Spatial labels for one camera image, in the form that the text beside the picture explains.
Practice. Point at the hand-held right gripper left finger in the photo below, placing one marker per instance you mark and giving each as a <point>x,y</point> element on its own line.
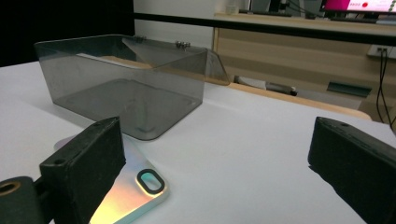
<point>84,165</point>

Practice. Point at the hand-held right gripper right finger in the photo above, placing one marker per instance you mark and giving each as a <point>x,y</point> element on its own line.
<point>355,158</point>

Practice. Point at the iridescent phone case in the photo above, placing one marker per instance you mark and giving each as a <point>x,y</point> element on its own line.
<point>134,189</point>

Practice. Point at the smoky transparent plastic box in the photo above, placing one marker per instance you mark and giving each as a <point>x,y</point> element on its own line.
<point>124,90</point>

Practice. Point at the dark green flat box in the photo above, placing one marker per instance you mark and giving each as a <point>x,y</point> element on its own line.
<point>349,89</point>

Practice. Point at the wooden desk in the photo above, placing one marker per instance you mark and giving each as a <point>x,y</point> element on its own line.
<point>299,59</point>

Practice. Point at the black keyboard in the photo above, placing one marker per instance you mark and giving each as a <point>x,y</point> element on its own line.
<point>353,20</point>

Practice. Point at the computer monitor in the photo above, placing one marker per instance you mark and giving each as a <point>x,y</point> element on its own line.
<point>358,5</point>

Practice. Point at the white wall socket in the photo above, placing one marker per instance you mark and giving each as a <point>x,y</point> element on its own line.
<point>381,50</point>

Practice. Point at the black horizontal rail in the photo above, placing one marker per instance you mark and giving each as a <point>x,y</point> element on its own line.
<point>264,27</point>

